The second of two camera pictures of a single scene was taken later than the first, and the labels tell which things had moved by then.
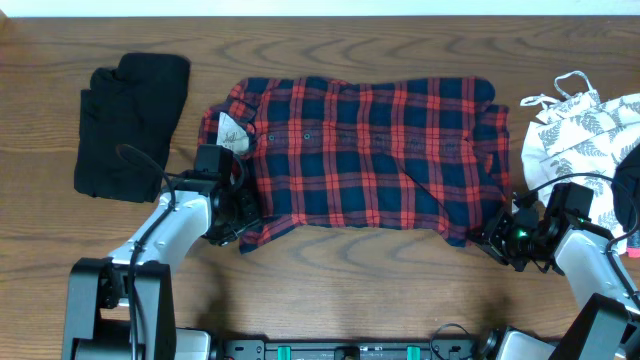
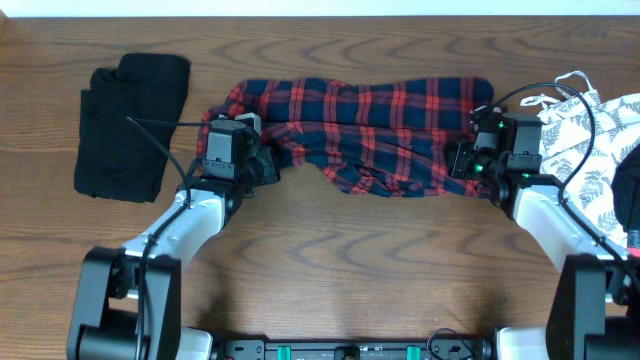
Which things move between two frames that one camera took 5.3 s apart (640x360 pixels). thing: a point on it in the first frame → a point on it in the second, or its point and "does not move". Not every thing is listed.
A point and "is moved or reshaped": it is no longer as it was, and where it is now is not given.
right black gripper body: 515,244 → 476,164
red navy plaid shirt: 425,152 is moved or reshaped
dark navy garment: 625,187 does not move
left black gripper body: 238,213 → 258,171
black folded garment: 138,104 does not move
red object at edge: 633,244 does not move
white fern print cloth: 577,139 does not move
